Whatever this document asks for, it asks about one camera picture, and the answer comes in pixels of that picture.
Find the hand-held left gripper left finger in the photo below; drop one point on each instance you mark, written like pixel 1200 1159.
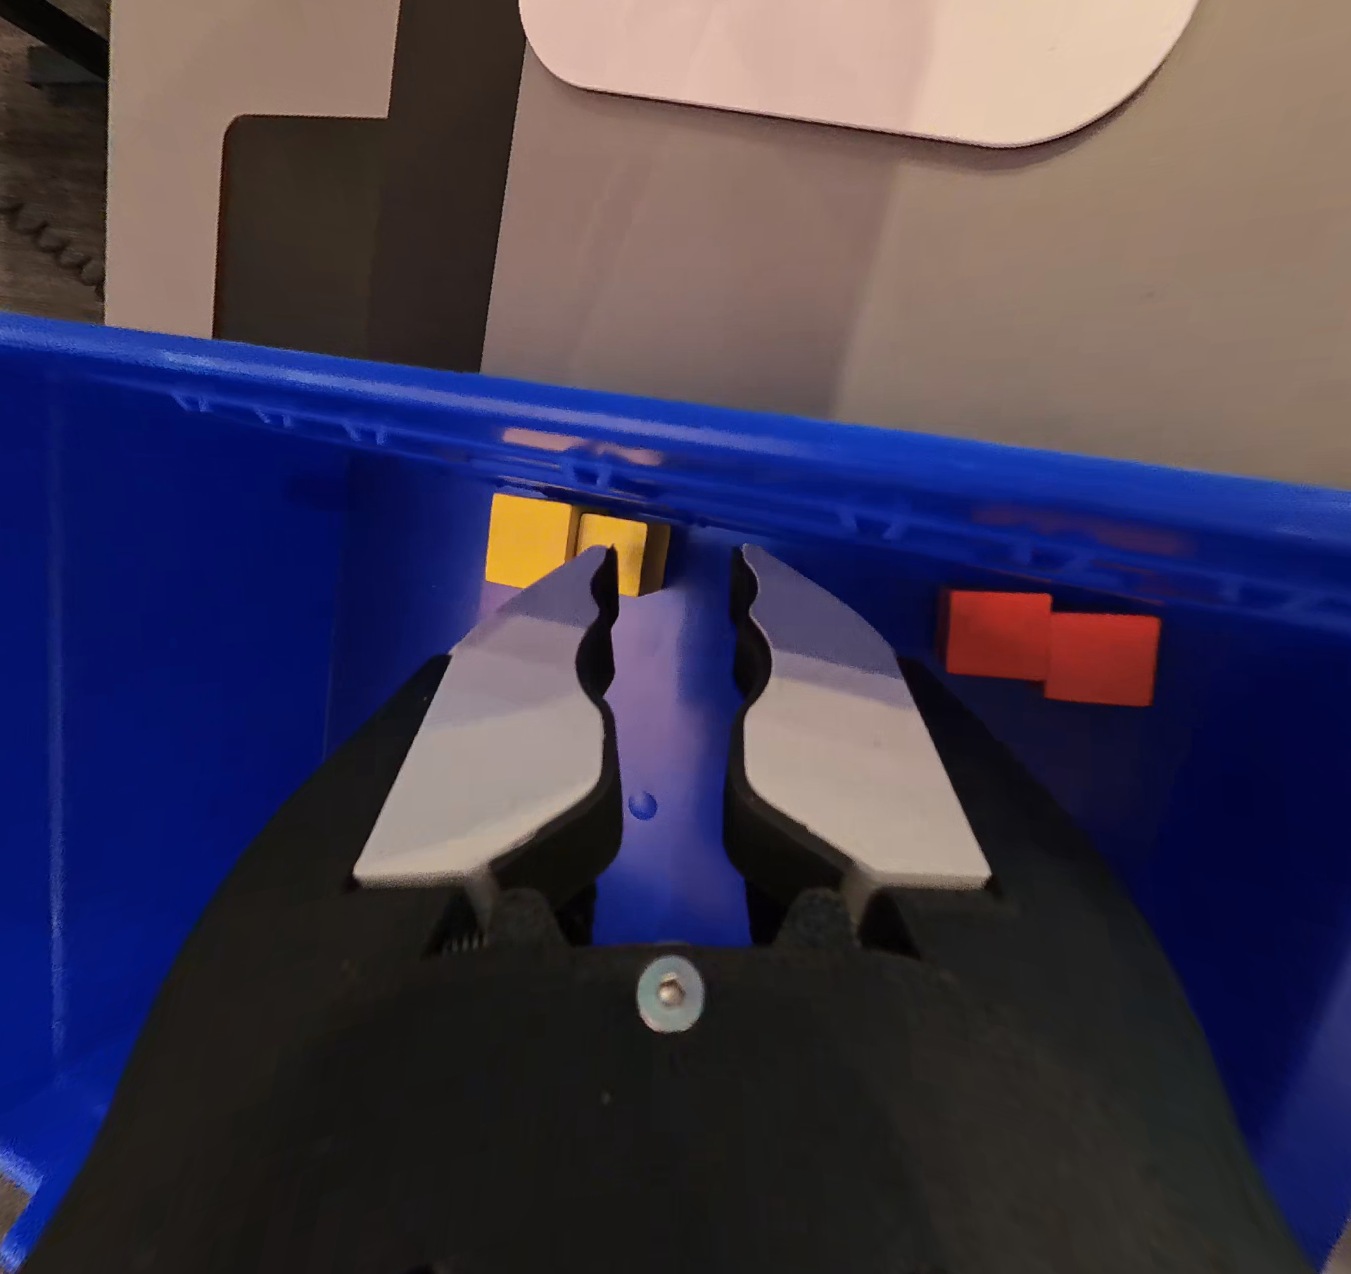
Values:
pixel 474 757

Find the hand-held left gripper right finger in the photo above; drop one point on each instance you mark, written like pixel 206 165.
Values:
pixel 864 757

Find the red wooden cube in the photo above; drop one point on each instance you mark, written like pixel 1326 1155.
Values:
pixel 1102 659
pixel 992 636

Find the yellow wooden cube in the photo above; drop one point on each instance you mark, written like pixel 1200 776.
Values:
pixel 645 557
pixel 523 540

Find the blue plastic bin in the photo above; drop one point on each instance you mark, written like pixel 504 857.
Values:
pixel 211 661

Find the wooden board stand white base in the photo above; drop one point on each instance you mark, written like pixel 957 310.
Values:
pixel 843 29

